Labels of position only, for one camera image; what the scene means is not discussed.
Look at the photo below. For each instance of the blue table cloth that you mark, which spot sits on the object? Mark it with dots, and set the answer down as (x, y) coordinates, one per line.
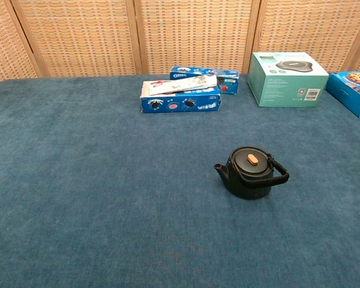
(108, 180)

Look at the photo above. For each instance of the small black teapot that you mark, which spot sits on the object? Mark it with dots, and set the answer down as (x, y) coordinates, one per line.
(252, 180)

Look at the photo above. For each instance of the mint green appliance box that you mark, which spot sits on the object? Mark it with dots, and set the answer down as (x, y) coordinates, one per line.
(285, 87)

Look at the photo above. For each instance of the opened blue Oreo box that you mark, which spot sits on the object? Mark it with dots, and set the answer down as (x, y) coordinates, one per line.
(180, 100)

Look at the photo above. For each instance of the closed blue Oreo box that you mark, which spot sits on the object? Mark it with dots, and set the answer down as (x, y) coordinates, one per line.
(228, 81)

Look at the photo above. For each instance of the woven wooden folding screen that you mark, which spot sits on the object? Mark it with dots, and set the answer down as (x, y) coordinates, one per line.
(195, 33)

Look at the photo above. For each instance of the blue cookie box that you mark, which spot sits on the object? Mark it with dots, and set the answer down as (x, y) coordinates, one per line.
(352, 90)

